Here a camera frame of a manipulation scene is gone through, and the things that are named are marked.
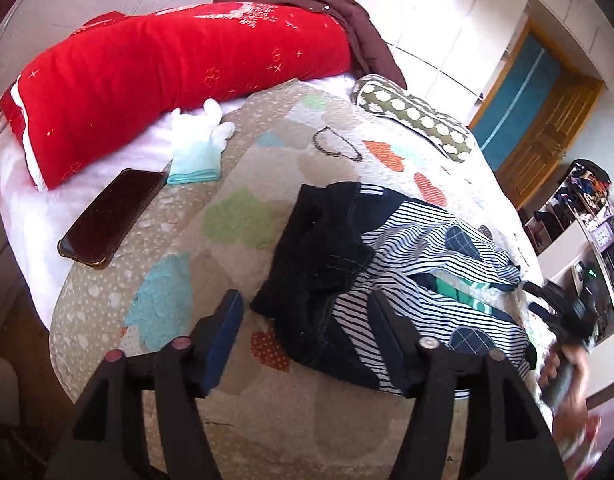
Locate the heart patterned quilt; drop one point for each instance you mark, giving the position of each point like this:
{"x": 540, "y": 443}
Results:
{"x": 237, "y": 150}

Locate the white wardrobe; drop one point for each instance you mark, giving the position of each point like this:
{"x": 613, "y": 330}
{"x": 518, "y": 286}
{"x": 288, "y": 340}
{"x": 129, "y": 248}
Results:
{"x": 437, "y": 25}

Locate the person's right hand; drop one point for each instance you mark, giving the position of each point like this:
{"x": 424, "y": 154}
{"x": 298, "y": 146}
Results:
{"x": 582, "y": 385}

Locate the white desk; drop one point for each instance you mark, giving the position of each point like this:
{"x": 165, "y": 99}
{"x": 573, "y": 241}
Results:
{"x": 562, "y": 255}

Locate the purple alarm clock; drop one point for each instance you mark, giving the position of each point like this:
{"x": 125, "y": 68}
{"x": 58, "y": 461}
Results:
{"x": 604, "y": 234}

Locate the red embroidered bolster pillow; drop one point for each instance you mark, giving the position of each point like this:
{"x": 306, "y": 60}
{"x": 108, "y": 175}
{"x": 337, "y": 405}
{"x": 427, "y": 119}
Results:
{"x": 137, "y": 75}

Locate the person's right forearm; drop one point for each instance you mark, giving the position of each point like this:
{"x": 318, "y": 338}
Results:
{"x": 579, "y": 442}

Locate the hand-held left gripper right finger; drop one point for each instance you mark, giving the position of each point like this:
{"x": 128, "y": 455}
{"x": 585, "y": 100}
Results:
{"x": 387, "y": 350}

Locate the black smartphone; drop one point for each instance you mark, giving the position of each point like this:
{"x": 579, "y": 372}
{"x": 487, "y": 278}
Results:
{"x": 107, "y": 220}

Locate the blue curtain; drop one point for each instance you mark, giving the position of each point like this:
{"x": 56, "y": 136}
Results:
{"x": 517, "y": 90}

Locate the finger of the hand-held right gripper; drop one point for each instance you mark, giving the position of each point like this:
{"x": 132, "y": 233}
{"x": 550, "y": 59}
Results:
{"x": 537, "y": 289}
{"x": 541, "y": 310}

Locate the navy pants with striped lining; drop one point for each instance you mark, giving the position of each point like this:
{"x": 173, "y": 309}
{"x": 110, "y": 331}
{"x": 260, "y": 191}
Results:
{"x": 327, "y": 260}

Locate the green white patterned pillow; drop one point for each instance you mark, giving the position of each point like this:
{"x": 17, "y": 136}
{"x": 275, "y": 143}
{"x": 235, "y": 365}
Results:
{"x": 417, "y": 112}

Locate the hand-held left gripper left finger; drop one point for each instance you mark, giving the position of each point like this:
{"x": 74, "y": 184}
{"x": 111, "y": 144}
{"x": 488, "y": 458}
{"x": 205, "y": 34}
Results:
{"x": 224, "y": 340}

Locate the wooden door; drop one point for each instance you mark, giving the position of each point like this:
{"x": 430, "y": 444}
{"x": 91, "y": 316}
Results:
{"x": 552, "y": 135}

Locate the cluttered storage shelf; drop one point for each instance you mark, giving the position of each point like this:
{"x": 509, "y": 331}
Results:
{"x": 582, "y": 190}

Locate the white and teal folded cloth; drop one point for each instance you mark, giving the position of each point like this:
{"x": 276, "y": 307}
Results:
{"x": 194, "y": 155}

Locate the dark brown garment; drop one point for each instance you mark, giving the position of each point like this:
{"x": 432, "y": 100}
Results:
{"x": 367, "y": 35}

